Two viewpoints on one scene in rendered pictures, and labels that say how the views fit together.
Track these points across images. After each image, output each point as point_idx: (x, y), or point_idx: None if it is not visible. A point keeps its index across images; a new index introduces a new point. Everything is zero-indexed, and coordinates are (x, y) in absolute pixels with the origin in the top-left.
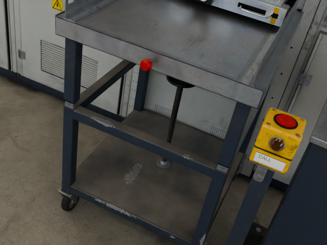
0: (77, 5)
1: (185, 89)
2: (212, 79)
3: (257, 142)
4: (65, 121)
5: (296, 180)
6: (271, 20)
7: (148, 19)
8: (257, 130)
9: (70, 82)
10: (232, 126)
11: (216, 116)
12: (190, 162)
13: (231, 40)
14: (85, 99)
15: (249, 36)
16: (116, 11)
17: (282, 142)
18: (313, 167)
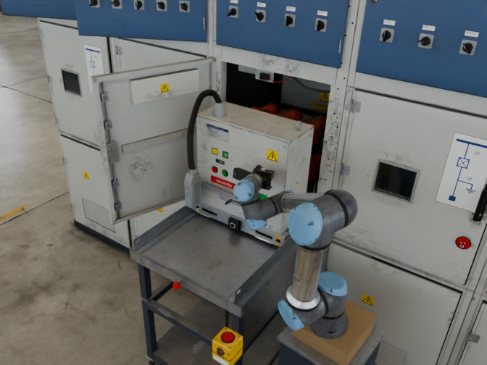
0: (143, 241)
1: None
2: (214, 297)
3: (212, 348)
4: (143, 309)
5: (279, 364)
6: (277, 243)
7: (190, 247)
8: None
9: (143, 286)
10: (232, 325)
11: None
12: None
13: (241, 262)
14: (157, 294)
15: (257, 257)
16: (171, 240)
17: (222, 351)
18: (285, 357)
